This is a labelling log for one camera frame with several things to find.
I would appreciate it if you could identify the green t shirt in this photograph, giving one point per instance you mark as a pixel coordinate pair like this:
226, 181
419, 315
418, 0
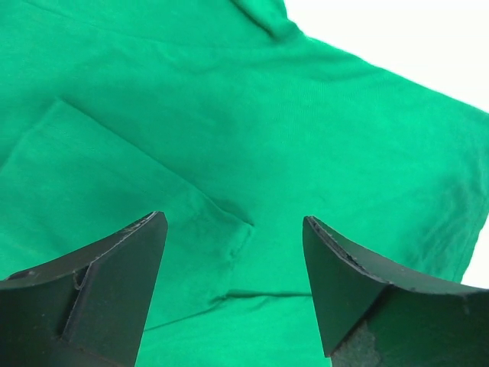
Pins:
236, 125

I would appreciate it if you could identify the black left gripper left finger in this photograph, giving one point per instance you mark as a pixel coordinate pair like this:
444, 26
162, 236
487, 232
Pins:
86, 308

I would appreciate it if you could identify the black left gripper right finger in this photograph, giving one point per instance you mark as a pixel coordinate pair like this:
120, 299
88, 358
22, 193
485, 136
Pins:
372, 311

